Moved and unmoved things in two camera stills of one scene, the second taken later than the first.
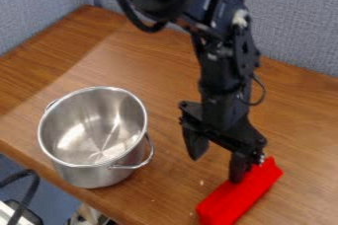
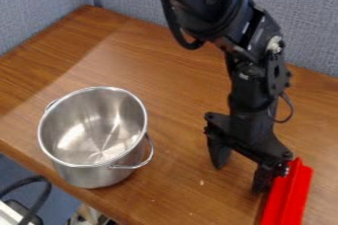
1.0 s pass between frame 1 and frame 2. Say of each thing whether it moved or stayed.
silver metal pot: stayed
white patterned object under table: stayed
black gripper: moved
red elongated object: moved
